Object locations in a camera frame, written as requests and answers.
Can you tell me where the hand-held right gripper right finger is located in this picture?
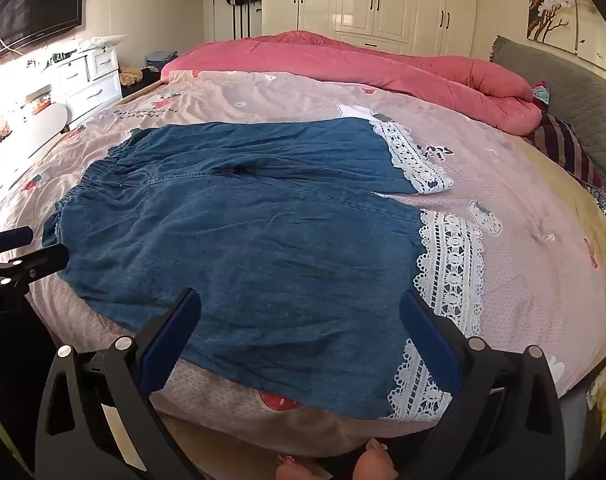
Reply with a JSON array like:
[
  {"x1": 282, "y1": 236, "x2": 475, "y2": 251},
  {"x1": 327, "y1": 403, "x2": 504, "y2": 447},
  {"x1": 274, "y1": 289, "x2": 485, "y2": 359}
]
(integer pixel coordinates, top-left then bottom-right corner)
[{"x1": 398, "y1": 290, "x2": 568, "y2": 480}]

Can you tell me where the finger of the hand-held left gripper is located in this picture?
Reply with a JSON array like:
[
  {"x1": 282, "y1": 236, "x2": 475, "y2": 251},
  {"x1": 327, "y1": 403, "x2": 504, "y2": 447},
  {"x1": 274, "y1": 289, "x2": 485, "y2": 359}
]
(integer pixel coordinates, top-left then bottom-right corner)
[
  {"x1": 0, "y1": 244, "x2": 70, "y2": 287},
  {"x1": 0, "y1": 226, "x2": 34, "y2": 257}
]

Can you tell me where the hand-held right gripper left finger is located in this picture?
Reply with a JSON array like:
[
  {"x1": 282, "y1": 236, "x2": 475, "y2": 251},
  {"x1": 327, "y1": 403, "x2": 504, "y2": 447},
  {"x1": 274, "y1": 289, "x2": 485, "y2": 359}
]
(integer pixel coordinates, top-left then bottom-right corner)
[{"x1": 33, "y1": 287, "x2": 204, "y2": 480}]

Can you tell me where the blue denim pants lace trim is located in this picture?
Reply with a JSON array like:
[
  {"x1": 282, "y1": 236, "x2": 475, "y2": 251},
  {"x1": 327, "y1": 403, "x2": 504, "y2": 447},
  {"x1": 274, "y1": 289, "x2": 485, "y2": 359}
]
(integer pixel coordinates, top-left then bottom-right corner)
[{"x1": 42, "y1": 117, "x2": 486, "y2": 421}]

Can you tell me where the person's right hand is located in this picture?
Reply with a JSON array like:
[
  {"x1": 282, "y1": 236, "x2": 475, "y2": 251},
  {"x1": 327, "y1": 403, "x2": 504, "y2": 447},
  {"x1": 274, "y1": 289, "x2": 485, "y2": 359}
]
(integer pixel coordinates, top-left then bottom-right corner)
[{"x1": 275, "y1": 437, "x2": 400, "y2": 480}]

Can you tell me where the white rounded table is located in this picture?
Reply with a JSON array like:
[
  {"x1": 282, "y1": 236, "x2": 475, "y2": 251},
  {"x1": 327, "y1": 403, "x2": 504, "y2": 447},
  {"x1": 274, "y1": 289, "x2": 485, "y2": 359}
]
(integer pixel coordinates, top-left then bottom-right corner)
[{"x1": 0, "y1": 102, "x2": 71, "y2": 176}]

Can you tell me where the white drawer cabinet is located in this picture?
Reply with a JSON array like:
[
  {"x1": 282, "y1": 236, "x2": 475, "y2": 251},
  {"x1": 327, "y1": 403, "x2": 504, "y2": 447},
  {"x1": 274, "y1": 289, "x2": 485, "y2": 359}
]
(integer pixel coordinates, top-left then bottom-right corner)
[{"x1": 50, "y1": 35, "x2": 124, "y2": 128}]

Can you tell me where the pink printed bed sheet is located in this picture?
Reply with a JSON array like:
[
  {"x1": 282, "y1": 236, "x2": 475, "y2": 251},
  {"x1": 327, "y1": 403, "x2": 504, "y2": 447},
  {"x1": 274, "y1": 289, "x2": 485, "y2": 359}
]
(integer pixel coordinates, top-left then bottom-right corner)
[{"x1": 0, "y1": 67, "x2": 606, "y2": 461}]

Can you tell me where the yellow printed bed sheet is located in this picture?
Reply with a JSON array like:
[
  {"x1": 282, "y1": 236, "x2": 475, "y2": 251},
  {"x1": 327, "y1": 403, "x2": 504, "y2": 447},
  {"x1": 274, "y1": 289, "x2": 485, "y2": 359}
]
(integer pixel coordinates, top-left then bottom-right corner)
[{"x1": 523, "y1": 145, "x2": 606, "y2": 411}]

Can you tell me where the black flat television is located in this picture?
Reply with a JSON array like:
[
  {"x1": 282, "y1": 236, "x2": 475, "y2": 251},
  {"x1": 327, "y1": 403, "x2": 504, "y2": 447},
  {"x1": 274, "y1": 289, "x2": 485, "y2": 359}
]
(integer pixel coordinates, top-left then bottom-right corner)
[{"x1": 0, "y1": 0, "x2": 85, "y2": 63}]

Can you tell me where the blue folded cloth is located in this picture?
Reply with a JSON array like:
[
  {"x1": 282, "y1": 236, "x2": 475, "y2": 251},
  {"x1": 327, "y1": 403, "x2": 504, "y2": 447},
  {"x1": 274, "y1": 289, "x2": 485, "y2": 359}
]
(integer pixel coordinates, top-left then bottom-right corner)
[{"x1": 145, "y1": 50, "x2": 178, "y2": 68}]

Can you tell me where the striped pillow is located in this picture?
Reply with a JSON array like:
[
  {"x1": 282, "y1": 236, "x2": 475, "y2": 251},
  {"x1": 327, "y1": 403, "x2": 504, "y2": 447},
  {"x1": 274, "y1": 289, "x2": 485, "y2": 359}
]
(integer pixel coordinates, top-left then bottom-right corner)
[{"x1": 523, "y1": 112, "x2": 604, "y2": 188}]

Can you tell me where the pink quilt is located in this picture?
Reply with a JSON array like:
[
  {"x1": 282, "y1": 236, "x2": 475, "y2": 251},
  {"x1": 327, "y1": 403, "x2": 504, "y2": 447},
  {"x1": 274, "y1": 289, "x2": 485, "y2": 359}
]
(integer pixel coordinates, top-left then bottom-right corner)
[{"x1": 161, "y1": 30, "x2": 544, "y2": 136}]

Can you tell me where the grey quilted headboard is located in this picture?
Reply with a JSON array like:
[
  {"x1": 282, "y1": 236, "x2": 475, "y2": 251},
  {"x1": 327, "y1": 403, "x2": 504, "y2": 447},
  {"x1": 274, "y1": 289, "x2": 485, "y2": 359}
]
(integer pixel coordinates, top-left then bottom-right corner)
[{"x1": 490, "y1": 35, "x2": 606, "y2": 206}]

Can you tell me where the white wardrobe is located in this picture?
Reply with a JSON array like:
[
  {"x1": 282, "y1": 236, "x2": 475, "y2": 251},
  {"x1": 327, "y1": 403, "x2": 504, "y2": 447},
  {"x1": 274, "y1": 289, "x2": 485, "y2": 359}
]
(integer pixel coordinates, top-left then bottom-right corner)
[{"x1": 255, "y1": 0, "x2": 481, "y2": 56}]

